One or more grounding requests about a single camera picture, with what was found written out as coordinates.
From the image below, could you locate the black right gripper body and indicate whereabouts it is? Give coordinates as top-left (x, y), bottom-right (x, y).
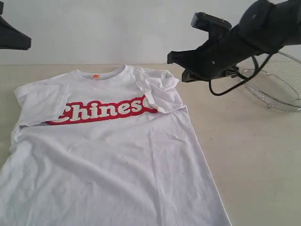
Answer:
top-left (188, 30), bottom-right (240, 81)

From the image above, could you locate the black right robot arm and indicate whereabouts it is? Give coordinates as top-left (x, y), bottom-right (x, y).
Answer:
top-left (167, 0), bottom-right (301, 82)

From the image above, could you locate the black right camera cable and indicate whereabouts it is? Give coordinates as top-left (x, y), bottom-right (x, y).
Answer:
top-left (208, 53), bottom-right (280, 97)

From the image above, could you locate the white t-shirt red print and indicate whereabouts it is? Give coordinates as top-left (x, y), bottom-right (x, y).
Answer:
top-left (0, 65), bottom-right (230, 226)

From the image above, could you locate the metal wire mesh basket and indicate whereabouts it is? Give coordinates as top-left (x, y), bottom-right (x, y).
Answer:
top-left (244, 52), bottom-right (301, 113)

